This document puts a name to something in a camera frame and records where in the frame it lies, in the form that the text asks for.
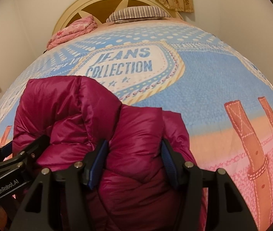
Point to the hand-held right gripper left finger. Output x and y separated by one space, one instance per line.
97 166

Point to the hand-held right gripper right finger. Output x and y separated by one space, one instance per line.
170 164

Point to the magenta down jacket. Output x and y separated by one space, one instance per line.
78 105

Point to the blue pink printed blanket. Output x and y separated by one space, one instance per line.
211 77

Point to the pink folded quilt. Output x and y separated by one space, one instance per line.
74 30

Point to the cream wooden bed headboard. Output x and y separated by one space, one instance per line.
66 12

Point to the striped pillow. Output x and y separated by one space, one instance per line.
136 13

